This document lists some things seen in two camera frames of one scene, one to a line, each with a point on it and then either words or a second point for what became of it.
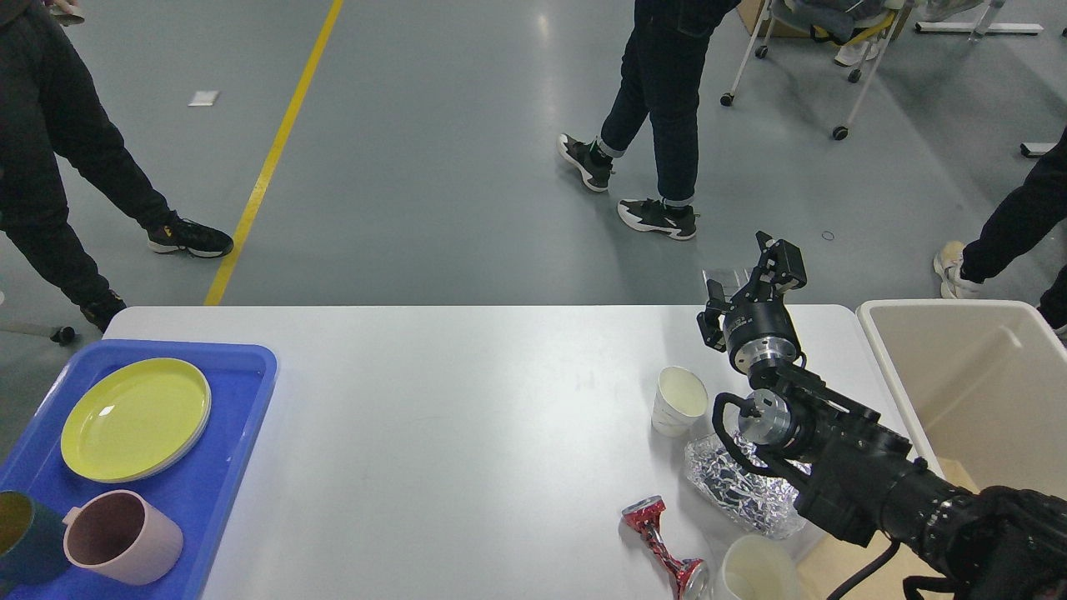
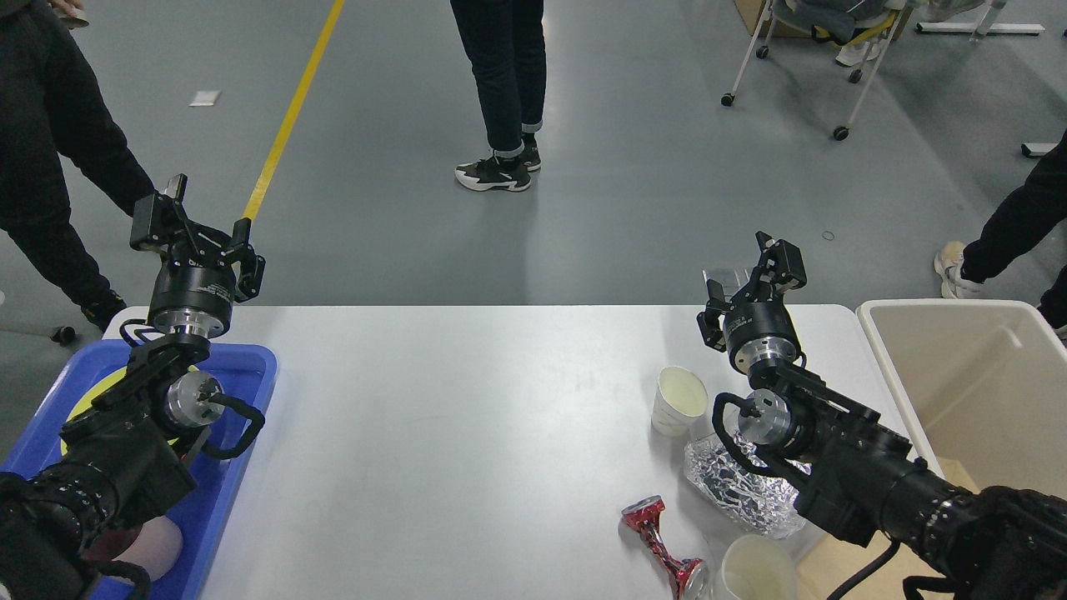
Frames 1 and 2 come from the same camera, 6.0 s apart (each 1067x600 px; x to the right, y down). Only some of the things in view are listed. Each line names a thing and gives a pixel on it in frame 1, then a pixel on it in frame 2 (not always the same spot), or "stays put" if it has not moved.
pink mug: (117, 535) stays put
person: (663, 61) -> (506, 39)
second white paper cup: (759, 567) stays put
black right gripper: (758, 327) stays put
